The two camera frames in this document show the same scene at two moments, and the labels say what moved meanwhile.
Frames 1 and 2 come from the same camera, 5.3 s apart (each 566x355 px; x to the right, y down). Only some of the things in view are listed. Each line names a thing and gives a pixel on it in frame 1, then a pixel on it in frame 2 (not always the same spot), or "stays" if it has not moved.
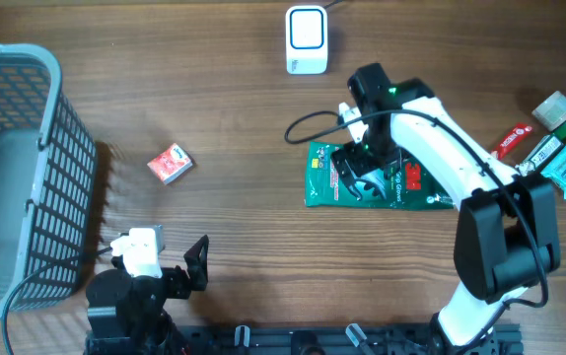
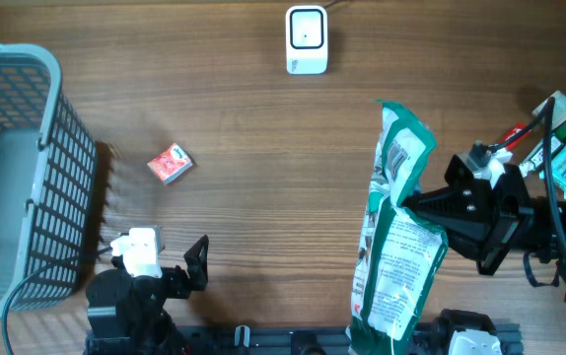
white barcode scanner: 307,39 stays
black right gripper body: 365,156 to 512,207
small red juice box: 170,164 stays
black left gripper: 181,288 stays
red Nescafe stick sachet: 513,140 stays
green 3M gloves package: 415,188 to 401,251
